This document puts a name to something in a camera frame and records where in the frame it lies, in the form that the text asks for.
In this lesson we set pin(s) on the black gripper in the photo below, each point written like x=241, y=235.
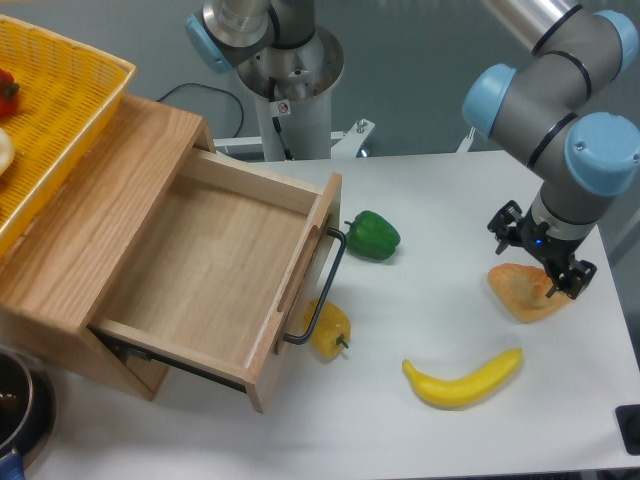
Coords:
x=569, y=276

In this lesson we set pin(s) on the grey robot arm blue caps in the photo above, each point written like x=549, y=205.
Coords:
x=584, y=161

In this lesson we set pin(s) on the yellow banana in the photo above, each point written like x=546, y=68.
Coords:
x=466, y=390

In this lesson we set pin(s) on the orange croissant bread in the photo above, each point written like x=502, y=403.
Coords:
x=523, y=289

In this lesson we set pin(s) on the green bell pepper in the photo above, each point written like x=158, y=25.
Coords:
x=371, y=236

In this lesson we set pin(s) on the yellow bell pepper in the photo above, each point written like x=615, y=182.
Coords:
x=332, y=332

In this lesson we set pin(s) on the open wooden drawer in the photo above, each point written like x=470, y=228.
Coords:
x=227, y=267

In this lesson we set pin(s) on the wooden cabinet box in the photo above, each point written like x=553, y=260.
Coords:
x=55, y=279

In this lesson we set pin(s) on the yellow plastic basket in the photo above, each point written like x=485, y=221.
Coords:
x=68, y=93

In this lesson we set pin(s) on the dark metal pot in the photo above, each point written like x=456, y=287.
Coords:
x=28, y=412

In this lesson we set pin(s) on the white round vegetable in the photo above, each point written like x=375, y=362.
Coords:
x=7, y=151

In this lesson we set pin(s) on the red bell pepper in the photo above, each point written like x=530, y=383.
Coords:
x=9, y=94

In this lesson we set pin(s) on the black metal drawer handle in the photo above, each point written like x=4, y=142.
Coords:
x=320, y=295

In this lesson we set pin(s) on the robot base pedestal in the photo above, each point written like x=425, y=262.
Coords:
x=288, y=62

